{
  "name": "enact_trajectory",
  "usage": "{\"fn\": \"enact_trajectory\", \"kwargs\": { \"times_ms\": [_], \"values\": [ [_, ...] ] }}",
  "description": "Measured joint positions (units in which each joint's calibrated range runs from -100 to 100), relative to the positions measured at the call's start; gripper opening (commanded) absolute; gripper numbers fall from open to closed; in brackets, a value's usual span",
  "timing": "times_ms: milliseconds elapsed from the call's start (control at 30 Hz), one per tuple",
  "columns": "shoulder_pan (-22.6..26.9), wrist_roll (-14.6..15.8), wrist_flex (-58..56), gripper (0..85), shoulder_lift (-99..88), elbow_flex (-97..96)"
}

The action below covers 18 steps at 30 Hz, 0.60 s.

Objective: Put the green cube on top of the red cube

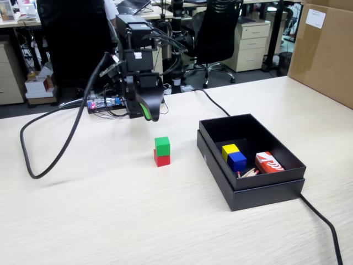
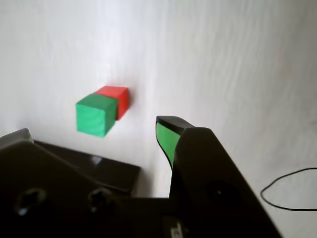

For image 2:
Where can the red cube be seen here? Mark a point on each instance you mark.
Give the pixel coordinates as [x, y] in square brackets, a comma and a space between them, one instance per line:
[112, 91]

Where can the green cube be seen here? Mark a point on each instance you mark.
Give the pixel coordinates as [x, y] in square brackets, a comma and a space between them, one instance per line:
[92, 119]

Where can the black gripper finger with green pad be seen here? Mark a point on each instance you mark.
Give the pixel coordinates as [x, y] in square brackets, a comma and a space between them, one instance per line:
[210, 158]
[44, 178]

